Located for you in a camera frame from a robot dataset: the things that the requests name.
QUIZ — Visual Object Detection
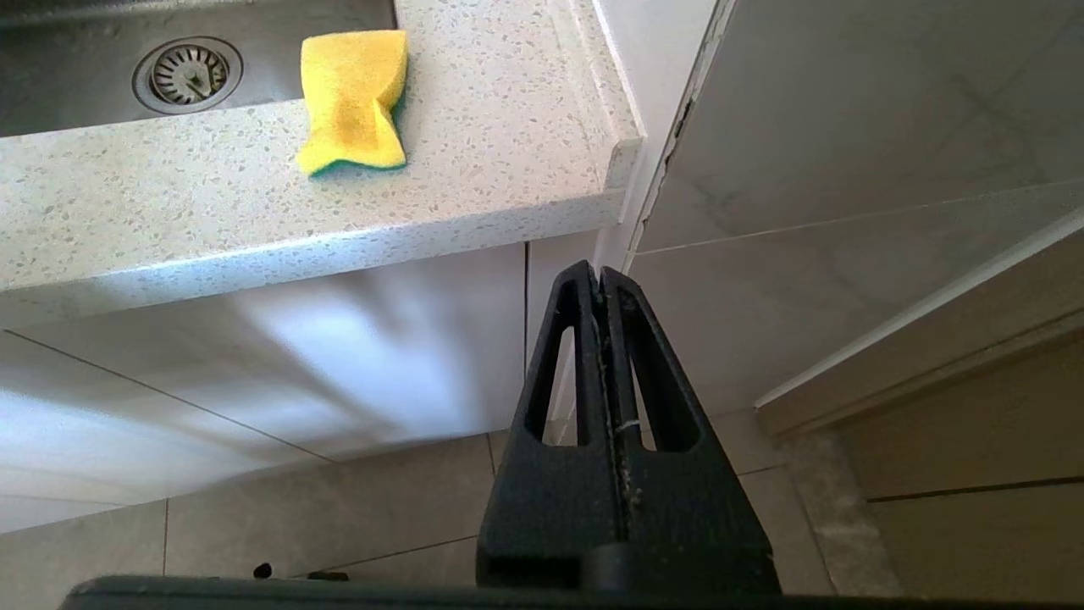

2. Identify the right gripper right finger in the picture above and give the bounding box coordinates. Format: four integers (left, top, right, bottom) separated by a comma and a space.
601, 269, 781, 591

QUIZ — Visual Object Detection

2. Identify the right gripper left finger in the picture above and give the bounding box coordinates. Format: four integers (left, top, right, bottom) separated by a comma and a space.
476, 261, 628, 590

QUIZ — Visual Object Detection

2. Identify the yellow green sponge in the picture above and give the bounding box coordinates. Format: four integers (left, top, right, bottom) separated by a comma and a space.
296, 30, 410, 178

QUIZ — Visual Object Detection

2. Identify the stainless steel sink basin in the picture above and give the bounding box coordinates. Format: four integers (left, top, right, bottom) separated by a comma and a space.
0, 0, 399, 138

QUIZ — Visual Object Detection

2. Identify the white cabinet door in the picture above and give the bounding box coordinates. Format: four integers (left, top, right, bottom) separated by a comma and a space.
0, 240, 528, 530

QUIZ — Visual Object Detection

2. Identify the round metal drain strainer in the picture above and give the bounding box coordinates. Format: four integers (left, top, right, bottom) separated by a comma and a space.
131, 36, 245, 115

